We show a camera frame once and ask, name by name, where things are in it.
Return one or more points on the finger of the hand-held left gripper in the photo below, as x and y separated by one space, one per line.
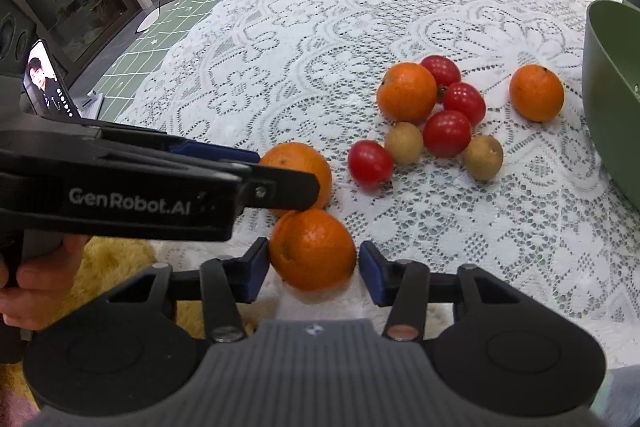
215 152
285 193

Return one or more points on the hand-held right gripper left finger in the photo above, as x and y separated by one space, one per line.
260 267

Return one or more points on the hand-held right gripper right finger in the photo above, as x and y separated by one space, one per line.
372 274

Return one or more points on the orange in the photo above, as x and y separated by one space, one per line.
312 252
406 92
305 162
536 93

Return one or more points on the green bowl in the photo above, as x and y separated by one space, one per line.
610 107

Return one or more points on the person's left hand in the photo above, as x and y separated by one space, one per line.
45 282

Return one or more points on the red tomato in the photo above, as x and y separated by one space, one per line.
446 133
466 103
370 164
441 68

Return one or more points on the white phone stand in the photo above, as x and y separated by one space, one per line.
92 104

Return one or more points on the small brown kiwi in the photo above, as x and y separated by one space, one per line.
483 157
404 143

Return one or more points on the white round floor device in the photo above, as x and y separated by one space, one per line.
145 23

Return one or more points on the black smartphone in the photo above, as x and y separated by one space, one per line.
45 79

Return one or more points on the black speaker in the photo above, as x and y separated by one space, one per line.
15 37

